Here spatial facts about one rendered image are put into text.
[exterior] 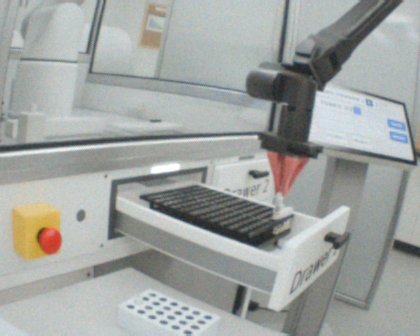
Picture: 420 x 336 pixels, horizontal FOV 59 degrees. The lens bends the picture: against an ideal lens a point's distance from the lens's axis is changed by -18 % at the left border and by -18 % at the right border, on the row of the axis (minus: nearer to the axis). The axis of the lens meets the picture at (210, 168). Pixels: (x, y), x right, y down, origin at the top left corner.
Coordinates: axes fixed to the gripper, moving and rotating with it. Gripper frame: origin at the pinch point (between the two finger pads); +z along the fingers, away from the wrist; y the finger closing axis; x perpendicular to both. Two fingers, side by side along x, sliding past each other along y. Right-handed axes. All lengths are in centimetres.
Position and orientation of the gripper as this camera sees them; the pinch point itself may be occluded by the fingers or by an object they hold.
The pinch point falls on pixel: (281, 191)
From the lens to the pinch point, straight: 75.3
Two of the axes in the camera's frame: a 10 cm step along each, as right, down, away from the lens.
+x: -5.6, 0.8, -8.3
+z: -1.7, 9.6, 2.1
